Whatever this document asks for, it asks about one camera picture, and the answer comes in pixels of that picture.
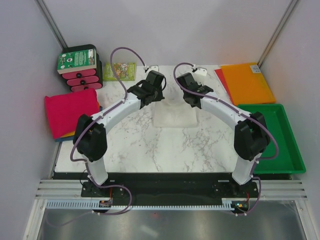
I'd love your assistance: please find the red plastic board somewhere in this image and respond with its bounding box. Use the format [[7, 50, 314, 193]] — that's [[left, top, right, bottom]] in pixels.
[[214, 68, 234, 105]]

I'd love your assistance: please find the white slotted cable duct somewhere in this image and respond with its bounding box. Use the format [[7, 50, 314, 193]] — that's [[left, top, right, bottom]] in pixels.
[[46, 198, 248, 211]]

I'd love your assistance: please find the blue folded t shirt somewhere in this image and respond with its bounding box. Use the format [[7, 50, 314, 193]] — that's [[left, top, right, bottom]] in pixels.
[[48, 104, 99, 142]]

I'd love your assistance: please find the orange plastic board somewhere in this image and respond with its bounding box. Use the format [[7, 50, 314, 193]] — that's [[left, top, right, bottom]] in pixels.
[[221, 62, 276, 106]]

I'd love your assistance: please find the green book on drawers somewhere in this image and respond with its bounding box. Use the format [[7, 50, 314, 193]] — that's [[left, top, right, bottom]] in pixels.
[[57, 48, 97, 75]]

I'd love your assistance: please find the pink folded t shirt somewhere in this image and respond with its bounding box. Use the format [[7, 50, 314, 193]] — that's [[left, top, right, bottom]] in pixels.
[[44, 88, 100, 139]]

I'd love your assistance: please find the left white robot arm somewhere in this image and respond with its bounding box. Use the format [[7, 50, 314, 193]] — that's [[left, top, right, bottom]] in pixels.
[[70, 70, 167, 197]]

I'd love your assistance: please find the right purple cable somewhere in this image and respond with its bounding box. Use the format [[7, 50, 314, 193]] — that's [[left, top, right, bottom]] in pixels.
[[173, 62, 280, 217]]

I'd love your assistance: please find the green plastic tray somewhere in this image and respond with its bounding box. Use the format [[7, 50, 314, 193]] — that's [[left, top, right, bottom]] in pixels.
[[238, 103, 306, 174]]

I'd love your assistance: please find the aluminium corner post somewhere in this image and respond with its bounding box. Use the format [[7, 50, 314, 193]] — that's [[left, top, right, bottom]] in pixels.
[[35, 0, 68, 49], [257, 0, 301, 68]]

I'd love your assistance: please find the lime green picture book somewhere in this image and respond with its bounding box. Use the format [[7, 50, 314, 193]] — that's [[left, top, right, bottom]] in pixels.
[[103, 62, 137, 82]]

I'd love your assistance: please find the white t shirt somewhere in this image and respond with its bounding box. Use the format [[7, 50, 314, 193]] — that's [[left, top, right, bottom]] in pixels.
[[152, 99, 198, 128]]

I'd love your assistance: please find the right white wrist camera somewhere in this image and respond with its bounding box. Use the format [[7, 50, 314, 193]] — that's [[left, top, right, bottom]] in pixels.
[[192, 66, 208, 78]]

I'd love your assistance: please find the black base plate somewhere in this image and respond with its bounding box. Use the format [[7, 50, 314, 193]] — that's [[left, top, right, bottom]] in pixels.
[[53, 170, 293, 208]]

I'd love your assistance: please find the yellow folded t shirt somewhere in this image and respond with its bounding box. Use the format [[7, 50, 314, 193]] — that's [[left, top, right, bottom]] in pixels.
[[61, 131, 75, 138]]

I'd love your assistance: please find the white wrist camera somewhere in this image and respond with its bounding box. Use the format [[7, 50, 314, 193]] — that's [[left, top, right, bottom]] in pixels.
[[143, 65, 160, 73], [192, 66, 208, 78]]

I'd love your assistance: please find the left aluminium corner post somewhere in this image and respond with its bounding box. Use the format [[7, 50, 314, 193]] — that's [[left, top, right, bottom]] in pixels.
[[35, 0, 68, 49]]

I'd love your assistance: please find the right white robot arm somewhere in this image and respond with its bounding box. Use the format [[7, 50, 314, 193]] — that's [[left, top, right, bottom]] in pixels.
[[175, 72, 271, 197]]

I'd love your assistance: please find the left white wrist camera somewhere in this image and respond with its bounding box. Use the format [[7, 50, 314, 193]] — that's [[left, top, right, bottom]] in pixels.
[[143, 65, 160, 73]]

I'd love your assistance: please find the aluminium rail frame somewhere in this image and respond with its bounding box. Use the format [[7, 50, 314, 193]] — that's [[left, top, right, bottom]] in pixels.
[[22, 178, 313, 240]]

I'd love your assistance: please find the black pink drawer unit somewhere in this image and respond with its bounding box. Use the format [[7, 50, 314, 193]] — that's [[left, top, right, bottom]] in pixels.
[[59, 44, 103, 92]]

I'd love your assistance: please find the right aluminium corner post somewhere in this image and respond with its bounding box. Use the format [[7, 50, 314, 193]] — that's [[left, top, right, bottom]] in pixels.
[[257, 0, 301, 68]]

